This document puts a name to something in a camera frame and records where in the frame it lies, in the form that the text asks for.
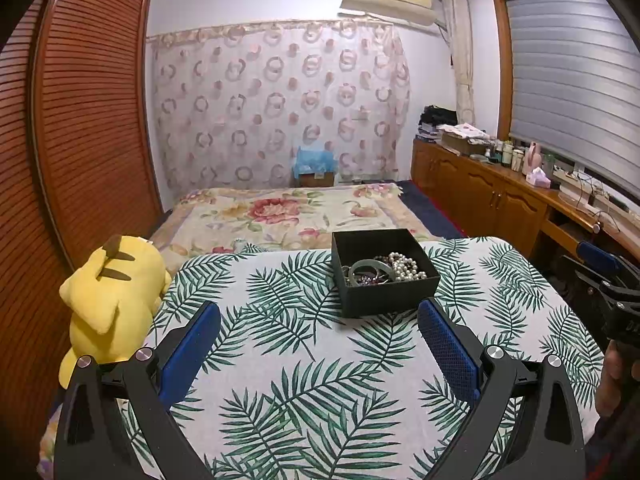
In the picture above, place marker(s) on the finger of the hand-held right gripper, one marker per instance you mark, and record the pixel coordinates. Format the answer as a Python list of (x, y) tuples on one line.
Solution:
[(582, 277), (597, 255)]

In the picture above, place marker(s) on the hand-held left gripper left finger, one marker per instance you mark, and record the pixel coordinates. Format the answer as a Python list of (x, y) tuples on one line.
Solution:
[(192, 355)]

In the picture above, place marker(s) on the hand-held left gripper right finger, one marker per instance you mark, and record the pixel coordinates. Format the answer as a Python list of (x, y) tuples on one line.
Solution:
[(447, 355)]

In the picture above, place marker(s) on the black jewelry box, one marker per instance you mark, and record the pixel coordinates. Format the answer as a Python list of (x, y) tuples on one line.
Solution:
[(390, 300)]

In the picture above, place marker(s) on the person's right forearm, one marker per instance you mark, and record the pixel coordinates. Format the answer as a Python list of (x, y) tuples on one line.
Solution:
[(620, 445)]

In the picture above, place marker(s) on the person's right hand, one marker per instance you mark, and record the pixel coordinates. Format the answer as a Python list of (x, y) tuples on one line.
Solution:
[(607, 385)]

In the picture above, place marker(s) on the white power strip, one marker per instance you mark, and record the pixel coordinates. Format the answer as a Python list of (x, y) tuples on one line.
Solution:
[(567, 176)]

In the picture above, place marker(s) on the yellow plush toy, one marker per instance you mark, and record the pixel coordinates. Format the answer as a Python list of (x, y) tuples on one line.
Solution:
[(115, 300)]

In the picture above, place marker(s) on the pink tissue pack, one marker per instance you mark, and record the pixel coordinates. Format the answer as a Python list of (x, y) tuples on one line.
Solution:
[(537, 178)]

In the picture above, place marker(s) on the pink rabbit figurine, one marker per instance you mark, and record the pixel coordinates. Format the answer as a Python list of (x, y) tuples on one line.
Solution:
[(535, 160)]

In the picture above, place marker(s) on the grey green jade bangle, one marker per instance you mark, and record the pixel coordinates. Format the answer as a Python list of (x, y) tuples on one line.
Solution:
[(365, 262)]

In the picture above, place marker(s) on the green leaf print cloth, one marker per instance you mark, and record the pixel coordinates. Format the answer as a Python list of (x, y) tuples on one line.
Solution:
[(325, 385)]

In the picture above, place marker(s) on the group of small bottles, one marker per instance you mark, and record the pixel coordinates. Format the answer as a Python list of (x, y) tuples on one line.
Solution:
[(507, 152)]

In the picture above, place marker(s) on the wooden cabinet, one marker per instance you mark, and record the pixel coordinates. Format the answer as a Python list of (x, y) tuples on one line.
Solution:
[(475, 190)]

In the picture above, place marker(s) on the navy bed sheet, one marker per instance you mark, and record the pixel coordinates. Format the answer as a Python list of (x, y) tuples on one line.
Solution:
[(430, 205)]

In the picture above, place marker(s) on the floral blanket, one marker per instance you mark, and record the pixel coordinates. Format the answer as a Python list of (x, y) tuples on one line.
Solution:
[(260, 215)]

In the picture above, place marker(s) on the grey window blind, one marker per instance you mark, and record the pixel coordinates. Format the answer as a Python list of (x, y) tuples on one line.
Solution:
[(575, 85)]

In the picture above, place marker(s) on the floral print flat box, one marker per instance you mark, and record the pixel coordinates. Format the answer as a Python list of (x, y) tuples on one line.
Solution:
[(462, 140)]

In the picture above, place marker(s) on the stack of folded clothes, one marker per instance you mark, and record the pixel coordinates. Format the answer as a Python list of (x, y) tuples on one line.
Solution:
[(437, 120)]

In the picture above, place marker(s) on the brown cardboard box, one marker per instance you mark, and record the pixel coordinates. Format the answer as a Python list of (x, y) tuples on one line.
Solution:
[(317, 180)]

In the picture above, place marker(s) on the blue plastic bag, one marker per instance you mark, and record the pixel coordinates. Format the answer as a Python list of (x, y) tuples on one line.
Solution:
[(315, 160)]

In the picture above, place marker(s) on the cream side curtain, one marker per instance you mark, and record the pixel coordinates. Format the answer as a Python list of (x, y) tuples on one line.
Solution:
[(462, 60)]

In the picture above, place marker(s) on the circle patterned curtain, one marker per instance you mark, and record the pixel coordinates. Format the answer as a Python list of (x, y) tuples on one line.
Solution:
[(275, 110)]

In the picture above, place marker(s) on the wooden louvered wardrobe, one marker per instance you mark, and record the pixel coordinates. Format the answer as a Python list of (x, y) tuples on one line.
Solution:
[(90, 110)]

